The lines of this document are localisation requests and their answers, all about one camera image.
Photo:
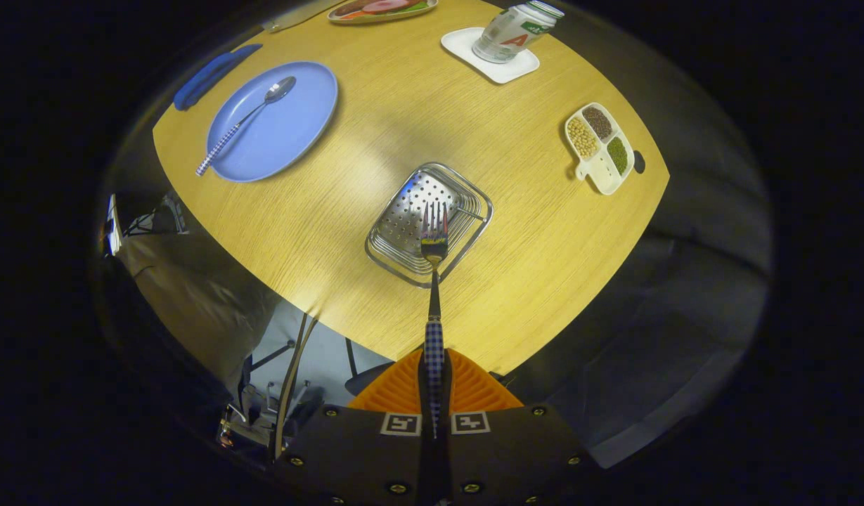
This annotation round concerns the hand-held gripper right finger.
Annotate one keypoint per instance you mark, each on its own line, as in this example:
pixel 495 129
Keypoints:
pixel 509 457

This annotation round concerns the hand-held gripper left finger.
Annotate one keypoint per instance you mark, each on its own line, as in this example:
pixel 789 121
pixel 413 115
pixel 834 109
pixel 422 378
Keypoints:
pixel 361 457

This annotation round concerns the metal table leg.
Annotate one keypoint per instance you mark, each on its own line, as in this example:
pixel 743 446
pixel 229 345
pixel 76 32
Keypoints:
pixel 291 379

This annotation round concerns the grey-brown cloth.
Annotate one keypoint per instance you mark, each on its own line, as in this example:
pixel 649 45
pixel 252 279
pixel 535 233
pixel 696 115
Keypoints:
pixel 192 295

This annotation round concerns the white divided bean dish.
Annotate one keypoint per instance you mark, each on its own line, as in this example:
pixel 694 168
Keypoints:
pixel 604 176

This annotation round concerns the blue round plate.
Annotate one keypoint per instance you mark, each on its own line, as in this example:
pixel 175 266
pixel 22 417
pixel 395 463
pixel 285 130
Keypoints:
pixel 291 133

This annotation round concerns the white square coaster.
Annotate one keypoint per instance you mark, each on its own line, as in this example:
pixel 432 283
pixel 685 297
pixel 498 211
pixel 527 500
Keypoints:
pixel 502 74

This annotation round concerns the blue folded cloth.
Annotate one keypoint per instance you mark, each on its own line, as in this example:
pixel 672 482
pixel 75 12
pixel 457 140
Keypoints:
pixel 207 77

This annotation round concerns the white plastic bottle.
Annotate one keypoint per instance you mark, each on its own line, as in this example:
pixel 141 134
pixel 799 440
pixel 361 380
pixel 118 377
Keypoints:
pixel 509 35

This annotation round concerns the oval food plate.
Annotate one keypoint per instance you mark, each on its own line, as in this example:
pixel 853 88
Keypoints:
pixel 347 19

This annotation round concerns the brown meat slice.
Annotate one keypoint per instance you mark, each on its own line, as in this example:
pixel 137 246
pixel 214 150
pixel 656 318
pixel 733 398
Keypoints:
pixel 349 10

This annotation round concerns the pink ham slice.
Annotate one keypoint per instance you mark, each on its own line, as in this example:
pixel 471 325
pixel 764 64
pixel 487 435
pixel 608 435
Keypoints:
pixel 386 5

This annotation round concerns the green lettuce leaf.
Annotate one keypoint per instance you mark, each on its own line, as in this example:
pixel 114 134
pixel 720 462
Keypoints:
pixel 419 5

